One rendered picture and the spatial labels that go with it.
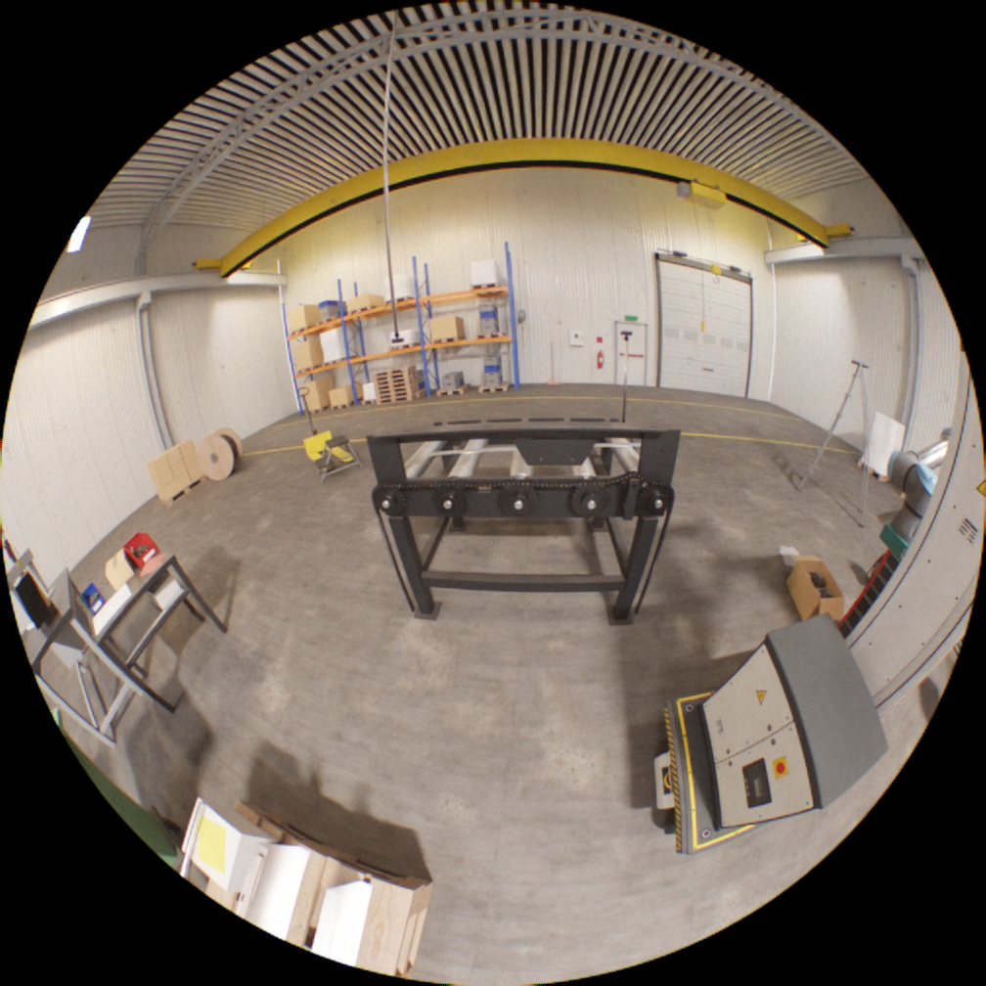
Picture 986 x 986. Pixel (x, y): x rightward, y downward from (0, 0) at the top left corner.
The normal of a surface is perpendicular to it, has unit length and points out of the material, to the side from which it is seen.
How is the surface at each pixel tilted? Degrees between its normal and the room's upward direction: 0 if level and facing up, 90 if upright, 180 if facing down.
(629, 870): 0
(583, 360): 90
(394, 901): 0
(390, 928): 0
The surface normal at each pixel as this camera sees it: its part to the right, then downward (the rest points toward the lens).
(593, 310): -0.13, 0.49
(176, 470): 0.98, 0.04
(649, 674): -0.07, -0.87
